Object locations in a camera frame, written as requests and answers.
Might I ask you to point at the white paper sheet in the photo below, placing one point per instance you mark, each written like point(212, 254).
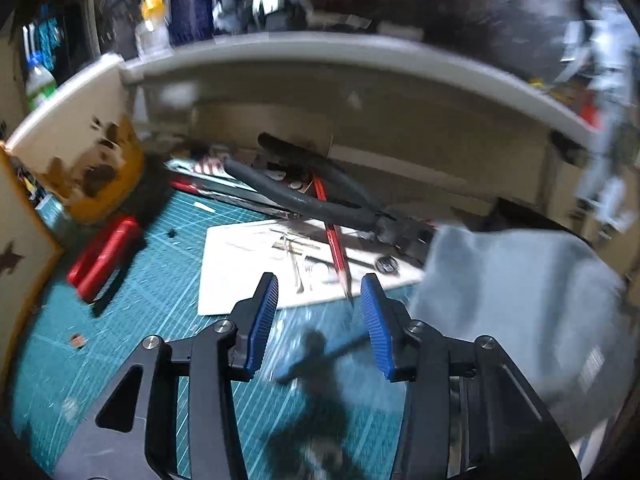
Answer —
point(240, 270)

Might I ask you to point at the red pencil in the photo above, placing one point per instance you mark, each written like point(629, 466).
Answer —
point(332, 240)

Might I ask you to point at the blue-grey rod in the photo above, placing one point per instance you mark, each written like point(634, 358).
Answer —
point(350, 346)

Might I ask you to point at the green label plastic bottle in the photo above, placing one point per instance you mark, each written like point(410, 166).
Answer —
point(40, 82)

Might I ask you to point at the small brown scrap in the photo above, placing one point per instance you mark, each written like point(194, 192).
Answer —
point(77, 340)

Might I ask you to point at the lightning wall poster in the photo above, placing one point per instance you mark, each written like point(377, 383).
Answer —
point(500, 25)

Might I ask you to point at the blue spray can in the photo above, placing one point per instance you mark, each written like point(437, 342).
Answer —
point(190, 5)

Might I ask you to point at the cat printed white container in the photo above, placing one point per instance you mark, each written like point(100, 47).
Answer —
point(65, 130)

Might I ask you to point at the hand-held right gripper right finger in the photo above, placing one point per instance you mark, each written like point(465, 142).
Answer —
point(377, 330)

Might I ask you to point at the red striped paper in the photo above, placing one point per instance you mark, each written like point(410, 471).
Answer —
point(210, 166)

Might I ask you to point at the small yellow capped bottle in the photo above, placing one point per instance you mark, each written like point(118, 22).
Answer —
point(152, 5)

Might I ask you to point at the white desk shelf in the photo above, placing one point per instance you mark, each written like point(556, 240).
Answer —
point(325, 55)

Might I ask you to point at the black box with blue print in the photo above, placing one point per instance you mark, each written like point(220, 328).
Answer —
point(47, 30)

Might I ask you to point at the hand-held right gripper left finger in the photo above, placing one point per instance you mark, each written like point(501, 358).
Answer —
point(265, 320)

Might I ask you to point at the green cutting mat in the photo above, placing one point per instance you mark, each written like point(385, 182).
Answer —
point(165, 310)

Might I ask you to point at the small black round piece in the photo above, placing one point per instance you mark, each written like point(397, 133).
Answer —
point(387, 265)

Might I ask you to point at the white winged robot model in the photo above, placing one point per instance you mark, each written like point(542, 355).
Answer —
point(605, 110)

